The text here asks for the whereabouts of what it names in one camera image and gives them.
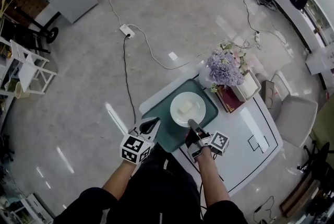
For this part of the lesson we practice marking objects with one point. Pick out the small white power strip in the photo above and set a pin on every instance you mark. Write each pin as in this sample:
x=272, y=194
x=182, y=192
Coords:
x=257, y=36

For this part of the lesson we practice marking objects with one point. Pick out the brown wooden bench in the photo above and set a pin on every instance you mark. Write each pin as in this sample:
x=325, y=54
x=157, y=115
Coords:
x=300, y=197

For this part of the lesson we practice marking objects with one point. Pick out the beige waste bin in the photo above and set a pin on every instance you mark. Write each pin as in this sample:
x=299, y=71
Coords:
x=19, y=89

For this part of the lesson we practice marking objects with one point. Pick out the person's left forearm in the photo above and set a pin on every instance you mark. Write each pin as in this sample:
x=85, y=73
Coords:
x=120, y=178

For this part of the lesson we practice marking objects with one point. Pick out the white food block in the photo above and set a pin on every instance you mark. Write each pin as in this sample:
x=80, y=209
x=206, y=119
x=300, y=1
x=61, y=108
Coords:
x=185, y=107

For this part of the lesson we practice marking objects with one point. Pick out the teal serving tray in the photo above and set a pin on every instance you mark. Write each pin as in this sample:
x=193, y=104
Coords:
x=164, y=126

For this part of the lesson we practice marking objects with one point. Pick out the light grey chair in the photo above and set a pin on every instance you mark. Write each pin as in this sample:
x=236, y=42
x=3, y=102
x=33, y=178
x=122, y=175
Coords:
x=297, y=118

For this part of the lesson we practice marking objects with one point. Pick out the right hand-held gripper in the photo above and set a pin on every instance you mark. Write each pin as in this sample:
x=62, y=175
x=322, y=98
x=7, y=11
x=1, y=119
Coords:
x=219, y=142

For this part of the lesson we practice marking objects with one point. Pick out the white step stool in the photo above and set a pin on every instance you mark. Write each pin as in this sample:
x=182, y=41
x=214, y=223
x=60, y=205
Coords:
x=28, y=71

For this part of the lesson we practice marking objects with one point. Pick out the brown patterned box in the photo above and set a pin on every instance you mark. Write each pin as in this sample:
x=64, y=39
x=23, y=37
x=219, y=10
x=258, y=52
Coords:
x=268, y=93

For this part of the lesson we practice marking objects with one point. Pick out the black office chair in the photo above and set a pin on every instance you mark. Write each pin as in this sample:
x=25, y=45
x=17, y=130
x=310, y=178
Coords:
x=322, y=157

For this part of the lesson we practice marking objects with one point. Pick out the black hand truck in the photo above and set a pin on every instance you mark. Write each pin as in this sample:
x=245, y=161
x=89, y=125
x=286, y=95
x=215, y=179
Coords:
x=52, y=35

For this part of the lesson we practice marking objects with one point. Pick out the white low rack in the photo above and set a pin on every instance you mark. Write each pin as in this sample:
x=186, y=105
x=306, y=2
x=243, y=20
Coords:
x=28, y=210

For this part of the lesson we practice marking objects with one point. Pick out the dark red book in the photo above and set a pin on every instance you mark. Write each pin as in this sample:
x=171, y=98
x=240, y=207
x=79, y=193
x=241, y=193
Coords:
x=229, y=100

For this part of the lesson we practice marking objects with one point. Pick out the white rectangular box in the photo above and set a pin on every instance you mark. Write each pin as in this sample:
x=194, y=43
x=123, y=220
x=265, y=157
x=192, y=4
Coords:
x=248, y=85

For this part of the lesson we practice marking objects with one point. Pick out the purple and pink flower bouquet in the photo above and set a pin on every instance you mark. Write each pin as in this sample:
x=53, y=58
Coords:
x=224, y=69

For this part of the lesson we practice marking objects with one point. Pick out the white round plate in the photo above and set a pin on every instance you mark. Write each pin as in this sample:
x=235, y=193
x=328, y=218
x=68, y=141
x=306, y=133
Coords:
x=198, y=103

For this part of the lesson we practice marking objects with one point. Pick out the white shelving unit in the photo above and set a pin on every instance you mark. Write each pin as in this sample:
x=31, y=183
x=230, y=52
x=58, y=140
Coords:
x=5, y=82

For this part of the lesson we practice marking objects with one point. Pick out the wooden clothes hanger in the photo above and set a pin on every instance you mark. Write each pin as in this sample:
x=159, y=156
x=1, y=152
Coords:
x=7, y=1

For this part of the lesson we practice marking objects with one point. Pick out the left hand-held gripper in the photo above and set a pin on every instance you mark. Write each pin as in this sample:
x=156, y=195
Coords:
x=134, y=147

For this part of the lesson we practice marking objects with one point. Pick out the black framed window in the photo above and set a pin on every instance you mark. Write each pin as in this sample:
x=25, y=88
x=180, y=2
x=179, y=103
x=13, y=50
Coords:
x=317, y=16

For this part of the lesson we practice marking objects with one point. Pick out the olive green board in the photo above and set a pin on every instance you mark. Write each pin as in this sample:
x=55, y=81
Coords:
x=324, y=123

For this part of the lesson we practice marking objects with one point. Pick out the person's black clothing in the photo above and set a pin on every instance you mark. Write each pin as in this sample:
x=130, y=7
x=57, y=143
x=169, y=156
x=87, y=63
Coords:
x=156, y=191

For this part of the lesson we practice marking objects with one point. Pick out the white glass table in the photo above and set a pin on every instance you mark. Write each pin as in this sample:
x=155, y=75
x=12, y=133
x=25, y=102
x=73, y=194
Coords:
x=242, y=139

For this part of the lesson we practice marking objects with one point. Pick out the white window ledge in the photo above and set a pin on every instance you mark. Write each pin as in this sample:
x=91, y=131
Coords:
x=298, y=18

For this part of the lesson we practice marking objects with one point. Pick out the white ribbed vase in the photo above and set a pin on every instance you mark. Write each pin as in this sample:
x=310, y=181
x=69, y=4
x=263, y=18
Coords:
x=204, y=79

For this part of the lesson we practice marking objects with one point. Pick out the person's right forearm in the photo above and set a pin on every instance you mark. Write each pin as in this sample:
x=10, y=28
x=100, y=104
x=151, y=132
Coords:
x=212, y=181

